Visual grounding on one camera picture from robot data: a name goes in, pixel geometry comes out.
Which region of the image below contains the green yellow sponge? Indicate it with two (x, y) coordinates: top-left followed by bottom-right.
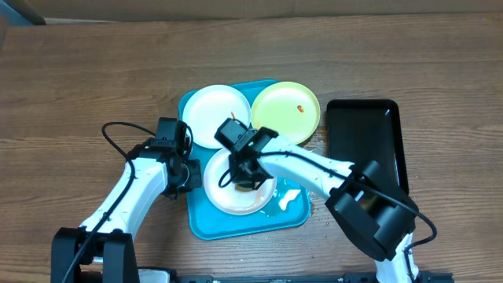
(235, 182), (255, 193)

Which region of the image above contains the white plate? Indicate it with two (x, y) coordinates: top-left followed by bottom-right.
(182, 85), (252, 149)
(204, 149), (277, 215)

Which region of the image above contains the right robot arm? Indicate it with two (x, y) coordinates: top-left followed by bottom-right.
(215, 118), (419, 282)

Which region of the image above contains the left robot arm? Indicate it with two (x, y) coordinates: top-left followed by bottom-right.
(50, 117), (202, 282)

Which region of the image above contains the teal plastic tray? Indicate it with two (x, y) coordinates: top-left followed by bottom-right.
(186, 79), (311, 241)

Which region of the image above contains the black rectangular tray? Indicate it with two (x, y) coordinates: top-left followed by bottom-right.
(326, 99), (409, 193)

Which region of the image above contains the white soap smear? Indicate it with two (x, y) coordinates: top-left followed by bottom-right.
(278, 189), (301, 211)

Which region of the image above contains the light green plate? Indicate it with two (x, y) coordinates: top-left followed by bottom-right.
(251, 82), (321, 144)

